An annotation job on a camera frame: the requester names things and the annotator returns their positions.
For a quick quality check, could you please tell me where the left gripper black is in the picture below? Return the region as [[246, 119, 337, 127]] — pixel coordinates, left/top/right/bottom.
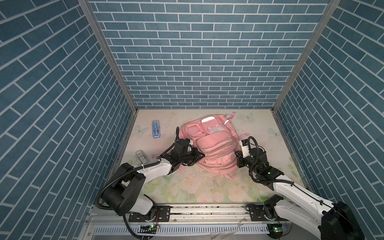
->
[[177, 146, 205, 166]]

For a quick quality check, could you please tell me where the blue clear pencil case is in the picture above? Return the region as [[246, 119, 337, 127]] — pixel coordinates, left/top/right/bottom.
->
[[152, 120, 161, 139]]

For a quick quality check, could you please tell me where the pink student backpack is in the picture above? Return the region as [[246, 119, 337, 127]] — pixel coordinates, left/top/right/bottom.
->
[[181, 112, 241, 179]]

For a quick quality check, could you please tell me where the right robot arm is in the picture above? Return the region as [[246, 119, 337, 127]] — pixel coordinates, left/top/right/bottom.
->
[[235, 147, 365, 240]]

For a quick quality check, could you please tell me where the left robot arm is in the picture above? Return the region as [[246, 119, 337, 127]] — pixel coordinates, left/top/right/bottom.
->
[[95, 138, 205, 222]]

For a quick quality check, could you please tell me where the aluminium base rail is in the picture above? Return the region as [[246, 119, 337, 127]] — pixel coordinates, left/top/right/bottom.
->
[[77, 203, 344, 240]]

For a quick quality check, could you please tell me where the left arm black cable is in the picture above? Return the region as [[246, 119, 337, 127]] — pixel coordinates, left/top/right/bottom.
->
[[94, 126, 181, 240]]

